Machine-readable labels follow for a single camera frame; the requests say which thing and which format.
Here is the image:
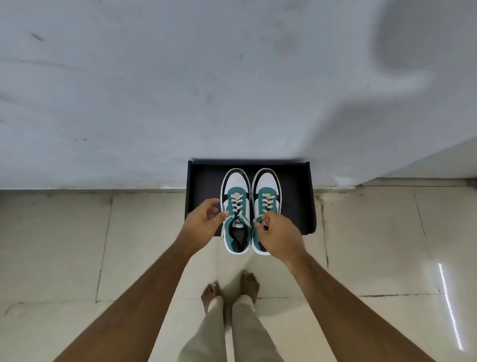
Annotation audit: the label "person's right hand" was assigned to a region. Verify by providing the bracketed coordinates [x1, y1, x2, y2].
[251, 211, 308, 268]

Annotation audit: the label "person's left hand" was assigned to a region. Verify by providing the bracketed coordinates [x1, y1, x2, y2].
[175, 198, 230, 258]

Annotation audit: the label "black shoe rack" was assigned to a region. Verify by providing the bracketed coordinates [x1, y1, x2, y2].
[185, 159, 318, 237]

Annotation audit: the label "teal white sneaker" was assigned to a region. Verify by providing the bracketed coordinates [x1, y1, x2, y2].
[220, 168, 251, 256]
[251, 168, 282, 257]

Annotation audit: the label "person's left forearm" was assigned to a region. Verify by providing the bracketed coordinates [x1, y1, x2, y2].
[54, 238, 194, 362]

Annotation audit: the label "person's right forearm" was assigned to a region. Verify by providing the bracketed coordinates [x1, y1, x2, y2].
[286, 252, 437, 362]

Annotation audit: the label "person's right foot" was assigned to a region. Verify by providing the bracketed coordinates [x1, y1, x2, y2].
[239, 271, 260, 305]

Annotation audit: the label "person's foot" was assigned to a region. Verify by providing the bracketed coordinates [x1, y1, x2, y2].
[239, 271, 260, 305]
[201, 282, 224, 316]

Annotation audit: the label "person's left foot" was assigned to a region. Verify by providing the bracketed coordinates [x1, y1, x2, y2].
[201, 282, 224, 316]

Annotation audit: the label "person's beige trousers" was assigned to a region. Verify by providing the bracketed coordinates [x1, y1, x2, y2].
[178, 294, 286, 362]

